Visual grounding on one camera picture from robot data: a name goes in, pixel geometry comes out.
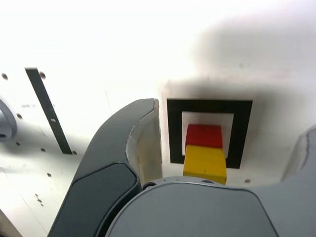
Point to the red cube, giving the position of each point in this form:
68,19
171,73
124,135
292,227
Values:
203,135

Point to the black tape square outline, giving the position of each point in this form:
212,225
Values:
209,106

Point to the yellow cube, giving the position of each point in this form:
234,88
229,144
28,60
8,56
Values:
205,163

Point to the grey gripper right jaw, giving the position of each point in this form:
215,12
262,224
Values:
197,212

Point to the black tape strip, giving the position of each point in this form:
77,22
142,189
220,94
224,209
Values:
49,111

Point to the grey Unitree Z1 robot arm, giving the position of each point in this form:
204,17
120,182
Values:
7,123

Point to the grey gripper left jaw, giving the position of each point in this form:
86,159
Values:
106,153

